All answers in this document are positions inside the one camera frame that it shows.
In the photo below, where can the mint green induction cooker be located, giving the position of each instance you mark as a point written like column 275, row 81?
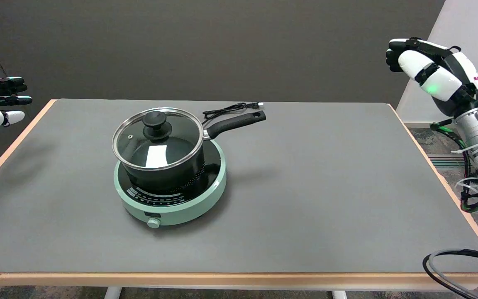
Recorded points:
column 181, row 211

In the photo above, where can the white table leg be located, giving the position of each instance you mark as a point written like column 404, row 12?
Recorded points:
column 112, row 293
column 339, row 295

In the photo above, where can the glass pot lid black knob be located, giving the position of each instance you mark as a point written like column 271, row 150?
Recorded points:
column 181, row 141

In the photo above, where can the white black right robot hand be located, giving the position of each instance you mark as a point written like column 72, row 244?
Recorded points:
column 442, row 85

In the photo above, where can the grey table mat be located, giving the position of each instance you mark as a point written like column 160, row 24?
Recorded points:
column 305, row 187

